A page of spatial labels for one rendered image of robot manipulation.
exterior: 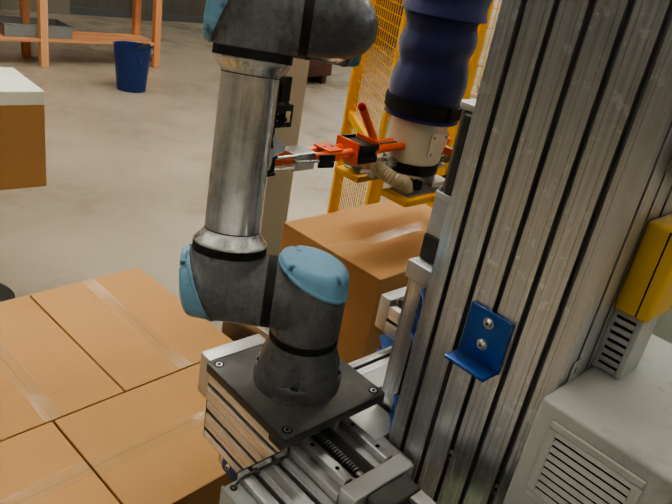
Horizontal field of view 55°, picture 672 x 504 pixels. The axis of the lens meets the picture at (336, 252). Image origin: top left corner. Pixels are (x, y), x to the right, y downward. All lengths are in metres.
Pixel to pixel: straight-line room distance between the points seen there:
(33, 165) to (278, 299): 2.05
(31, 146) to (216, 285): 1.99
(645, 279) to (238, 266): 0.57
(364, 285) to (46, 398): 0.88
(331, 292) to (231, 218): 0.19
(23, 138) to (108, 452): 1.55
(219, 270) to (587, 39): 0.58
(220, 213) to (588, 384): 0.58
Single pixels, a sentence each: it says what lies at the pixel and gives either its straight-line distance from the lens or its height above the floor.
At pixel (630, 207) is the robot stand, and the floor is 1.49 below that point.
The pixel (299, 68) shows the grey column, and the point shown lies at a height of 1.23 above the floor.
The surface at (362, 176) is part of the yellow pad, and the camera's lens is 1.89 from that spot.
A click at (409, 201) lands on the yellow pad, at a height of 1.12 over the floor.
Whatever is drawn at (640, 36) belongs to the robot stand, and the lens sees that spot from 0.83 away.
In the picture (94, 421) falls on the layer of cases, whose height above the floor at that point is 0.54.
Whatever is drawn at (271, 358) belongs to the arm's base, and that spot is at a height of 1.10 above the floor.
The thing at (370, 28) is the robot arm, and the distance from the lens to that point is 0.98.
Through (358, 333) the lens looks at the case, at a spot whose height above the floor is 0.76.
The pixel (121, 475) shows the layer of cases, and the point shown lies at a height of 0.54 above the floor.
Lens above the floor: 1.71
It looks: 25 degrees down
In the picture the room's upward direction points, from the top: 10 degrees clockwise
